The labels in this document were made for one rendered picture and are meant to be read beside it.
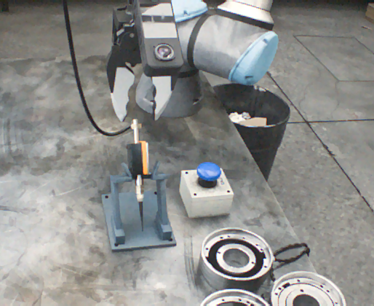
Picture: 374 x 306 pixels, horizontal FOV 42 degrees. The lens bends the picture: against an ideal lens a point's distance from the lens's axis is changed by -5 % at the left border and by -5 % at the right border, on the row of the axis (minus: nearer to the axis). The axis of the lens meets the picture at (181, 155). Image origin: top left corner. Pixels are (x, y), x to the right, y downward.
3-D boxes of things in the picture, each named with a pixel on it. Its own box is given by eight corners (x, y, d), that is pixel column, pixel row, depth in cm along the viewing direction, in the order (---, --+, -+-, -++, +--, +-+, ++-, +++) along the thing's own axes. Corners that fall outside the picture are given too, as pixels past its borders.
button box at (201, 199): (230, 214, 85) (234, 191, 82) (188, 218, 83) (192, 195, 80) (216, 184, 91) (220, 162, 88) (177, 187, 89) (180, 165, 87)
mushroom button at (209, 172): (220, 198, 84) (225, 174, 81) (197, 200, 83) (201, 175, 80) (213, 183, 87) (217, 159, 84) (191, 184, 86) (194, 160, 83)
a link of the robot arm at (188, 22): (164, 44, 115) (169, -13, 107) (216, 60, 110) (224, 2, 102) (134, 61, 106) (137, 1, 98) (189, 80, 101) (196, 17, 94)
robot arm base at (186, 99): (130, 84, 118) (132, 46, 113) (193, 83, 122) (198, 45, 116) (141, 119, 107) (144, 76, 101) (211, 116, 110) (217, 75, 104)
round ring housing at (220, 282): (206, 301, 69) (209, 283, 67) (191, 248, 78) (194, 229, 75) (276, 294, 71) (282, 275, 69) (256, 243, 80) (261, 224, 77)
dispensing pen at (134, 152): (135, 233, 75) (127, 119, 74) (131, 229, 79) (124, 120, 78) (150, 232, 75) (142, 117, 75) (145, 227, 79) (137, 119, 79)
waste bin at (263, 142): (281, 213, 209) (304, 124, 184) (204, 221, 201) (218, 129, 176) (253, 163, 236) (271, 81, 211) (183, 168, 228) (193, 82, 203)
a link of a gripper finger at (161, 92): (166, 99, 79) (161, 46, 73) (175, 119, 74) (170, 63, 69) (147, 103, 78) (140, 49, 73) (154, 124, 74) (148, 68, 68)
